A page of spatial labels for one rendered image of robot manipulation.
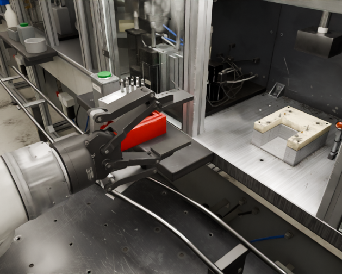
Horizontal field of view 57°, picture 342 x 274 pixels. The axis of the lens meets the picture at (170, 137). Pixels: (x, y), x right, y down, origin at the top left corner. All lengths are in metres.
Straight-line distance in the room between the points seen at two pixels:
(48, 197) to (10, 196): 0.04
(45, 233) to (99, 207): 0.17
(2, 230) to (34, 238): 0.58
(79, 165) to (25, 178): 0.07
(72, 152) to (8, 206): 0.10
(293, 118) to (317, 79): 0.24
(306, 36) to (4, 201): 0.68
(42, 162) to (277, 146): 0.63
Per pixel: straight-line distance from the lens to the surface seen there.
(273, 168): 0.81
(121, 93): 0.89
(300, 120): 0.90
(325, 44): 0.78
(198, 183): 1.26
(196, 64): 0.79
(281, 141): 0.91
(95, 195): 1.06
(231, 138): 0.89
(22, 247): 0.98
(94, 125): 0.44
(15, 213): 0.41
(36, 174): 0.40
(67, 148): 0.43
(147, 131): 0.85
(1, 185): 0.40
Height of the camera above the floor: 1.39
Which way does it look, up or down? 33 degrees down
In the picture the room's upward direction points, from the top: straight up
